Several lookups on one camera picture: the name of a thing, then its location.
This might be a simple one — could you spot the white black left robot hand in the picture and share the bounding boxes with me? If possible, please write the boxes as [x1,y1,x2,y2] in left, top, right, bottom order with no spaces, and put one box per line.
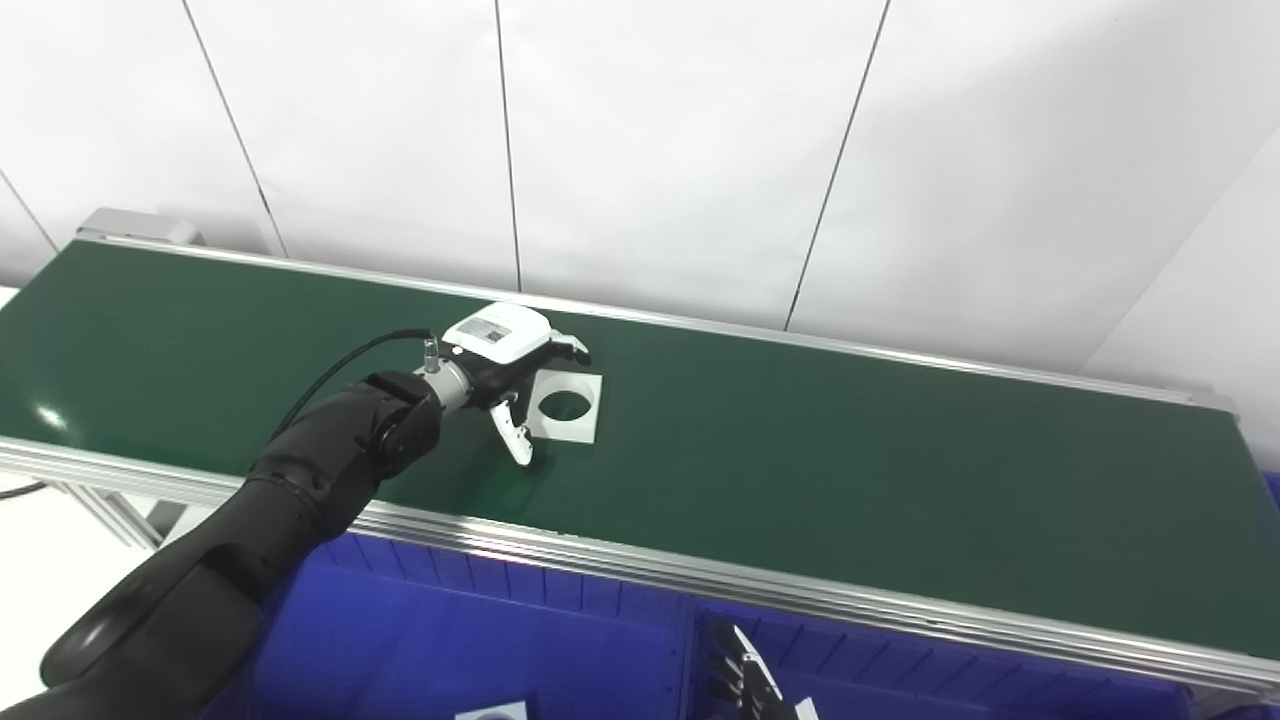
[440,303,592,468]

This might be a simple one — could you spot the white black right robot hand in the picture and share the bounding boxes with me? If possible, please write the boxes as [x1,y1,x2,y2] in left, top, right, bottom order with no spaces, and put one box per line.
[705,620,819,720]

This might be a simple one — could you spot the blue plastic bin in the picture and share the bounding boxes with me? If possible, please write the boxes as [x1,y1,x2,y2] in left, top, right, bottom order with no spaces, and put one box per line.
[685,595,1201,720]
[200,530,696,720]
[1200,470,1280,720]

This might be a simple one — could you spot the green conveyor belt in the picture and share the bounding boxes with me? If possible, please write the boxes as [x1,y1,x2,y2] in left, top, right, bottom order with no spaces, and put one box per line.
[0,238,1280,663]
[0,208,1280,701]

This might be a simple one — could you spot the aluminium conveyor support leg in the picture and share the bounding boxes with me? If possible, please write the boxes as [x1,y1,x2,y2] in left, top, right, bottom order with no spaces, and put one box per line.
[50,480,191,549]

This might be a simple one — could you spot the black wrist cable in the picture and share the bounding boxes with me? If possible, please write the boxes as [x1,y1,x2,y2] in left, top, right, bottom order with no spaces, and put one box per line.
[268,328,441,443]

